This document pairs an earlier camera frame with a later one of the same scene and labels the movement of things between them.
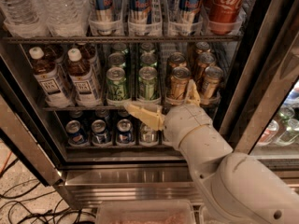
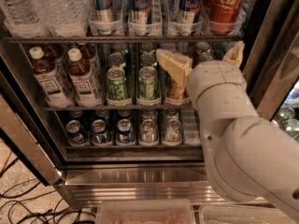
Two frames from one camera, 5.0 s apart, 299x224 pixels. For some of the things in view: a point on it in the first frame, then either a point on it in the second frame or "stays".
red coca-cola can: x=224 y=4 stays
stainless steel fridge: x=71 y=56 stays
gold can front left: x=178 y=80 stays
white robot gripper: x=184 y=121 to x=215 y=78
